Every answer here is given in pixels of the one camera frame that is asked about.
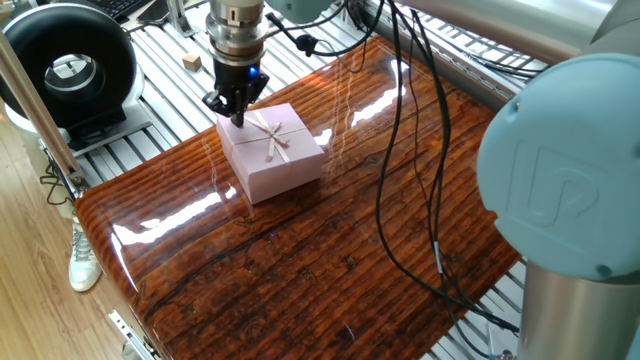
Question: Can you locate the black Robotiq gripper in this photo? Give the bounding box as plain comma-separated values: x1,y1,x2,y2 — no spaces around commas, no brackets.
201,56,271,128

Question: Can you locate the pink ribboned box lid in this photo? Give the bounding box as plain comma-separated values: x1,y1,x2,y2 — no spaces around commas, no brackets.
215,102,327,206

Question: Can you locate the small wooden cube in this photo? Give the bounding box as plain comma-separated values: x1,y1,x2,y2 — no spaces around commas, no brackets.
181,51,203,73

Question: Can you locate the small aluminium stand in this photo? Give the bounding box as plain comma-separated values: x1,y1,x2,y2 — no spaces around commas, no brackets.
166,0,197,38

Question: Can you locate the black keyboard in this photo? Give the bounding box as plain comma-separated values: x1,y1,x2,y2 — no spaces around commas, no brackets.
85,0,152,22

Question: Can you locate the wood grain table mat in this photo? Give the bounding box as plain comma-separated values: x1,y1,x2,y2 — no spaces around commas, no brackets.
74,34,522,360

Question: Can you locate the white sneaker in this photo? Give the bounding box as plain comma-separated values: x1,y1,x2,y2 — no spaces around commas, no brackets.
67,218,103,294

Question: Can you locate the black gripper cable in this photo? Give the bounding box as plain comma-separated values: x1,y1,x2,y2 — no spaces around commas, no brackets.
264,0,387,59

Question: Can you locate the black ring-shaped device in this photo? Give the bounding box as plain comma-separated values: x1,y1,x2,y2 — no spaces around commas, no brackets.
0,2,153,157

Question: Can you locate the slanted aluminium frame post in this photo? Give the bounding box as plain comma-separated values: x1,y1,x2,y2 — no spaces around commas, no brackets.
0,30,92,200

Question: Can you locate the tangled black floor cable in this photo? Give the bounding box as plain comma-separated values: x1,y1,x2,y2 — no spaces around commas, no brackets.
38,149,77,207

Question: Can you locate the grey aluminium frame rail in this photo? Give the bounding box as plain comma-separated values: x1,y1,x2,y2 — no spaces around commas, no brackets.
357,0,519,113

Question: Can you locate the black cable bundle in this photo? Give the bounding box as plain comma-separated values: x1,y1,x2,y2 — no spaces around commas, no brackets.
373,0,522,360

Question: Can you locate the metal drawer slide bracket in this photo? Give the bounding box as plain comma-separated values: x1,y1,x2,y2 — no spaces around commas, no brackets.
107,309,164,360

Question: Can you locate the black cable pair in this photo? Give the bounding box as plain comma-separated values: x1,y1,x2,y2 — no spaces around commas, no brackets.
439,42,549,80

